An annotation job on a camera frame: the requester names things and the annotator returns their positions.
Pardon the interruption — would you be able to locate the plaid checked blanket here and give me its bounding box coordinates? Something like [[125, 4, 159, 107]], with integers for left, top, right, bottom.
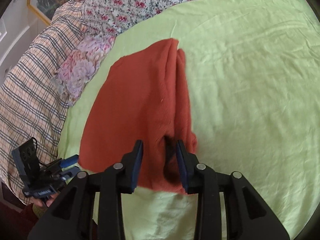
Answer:
[[1, 0, 86, 205]]

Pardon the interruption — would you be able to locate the person's left hand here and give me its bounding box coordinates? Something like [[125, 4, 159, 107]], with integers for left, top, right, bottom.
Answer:
[[30, 192, 60, 207]]

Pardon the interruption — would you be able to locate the light green bed sheet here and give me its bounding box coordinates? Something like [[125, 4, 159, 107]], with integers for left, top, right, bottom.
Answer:
[[57, 0, 319, 238]]

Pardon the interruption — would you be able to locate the pastel floral pillow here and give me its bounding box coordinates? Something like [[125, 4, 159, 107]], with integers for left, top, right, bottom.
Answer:
[[51, 35, 116, 106]]

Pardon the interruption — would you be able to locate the orange knit sweater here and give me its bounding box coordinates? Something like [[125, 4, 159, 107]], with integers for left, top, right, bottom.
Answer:
[[79, 38, 197, 193]]

